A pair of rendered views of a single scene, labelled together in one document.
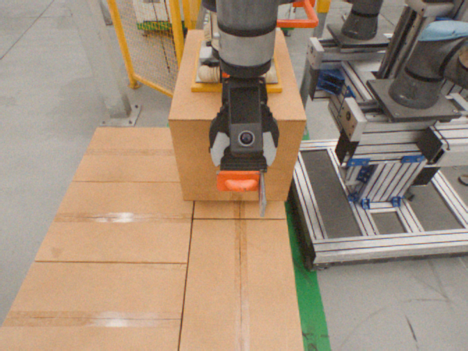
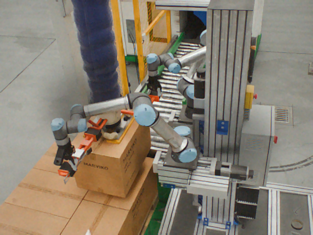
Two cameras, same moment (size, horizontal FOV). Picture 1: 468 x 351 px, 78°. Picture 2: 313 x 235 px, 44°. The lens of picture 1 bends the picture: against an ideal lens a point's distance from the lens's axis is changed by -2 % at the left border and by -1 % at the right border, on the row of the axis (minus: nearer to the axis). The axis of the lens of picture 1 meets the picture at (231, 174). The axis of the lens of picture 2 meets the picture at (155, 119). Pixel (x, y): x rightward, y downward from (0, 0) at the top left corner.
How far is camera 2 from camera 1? 1.98 m
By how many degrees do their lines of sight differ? 20
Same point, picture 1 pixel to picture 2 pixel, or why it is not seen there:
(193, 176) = (79, 175)
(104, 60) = (77, 94)
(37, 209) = (13, 183)
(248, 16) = (57, 137)
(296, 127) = (116, 161)
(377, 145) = (168, 177)
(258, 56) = (60, 143)
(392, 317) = not seen: outside the picture
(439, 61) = not seen: hidden behind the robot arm
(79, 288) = (18, 217)
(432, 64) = not seen: hidden behind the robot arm
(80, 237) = (27, 196)
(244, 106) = (59, 153)
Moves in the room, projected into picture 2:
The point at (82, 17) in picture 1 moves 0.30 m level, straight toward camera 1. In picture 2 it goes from (68, 70) to (66, 85)
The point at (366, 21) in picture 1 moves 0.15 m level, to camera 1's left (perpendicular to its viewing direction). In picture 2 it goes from (191, 110) to (173, 107)
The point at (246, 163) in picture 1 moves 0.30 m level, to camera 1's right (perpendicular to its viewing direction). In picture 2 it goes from (66, 168) to (112, 177)
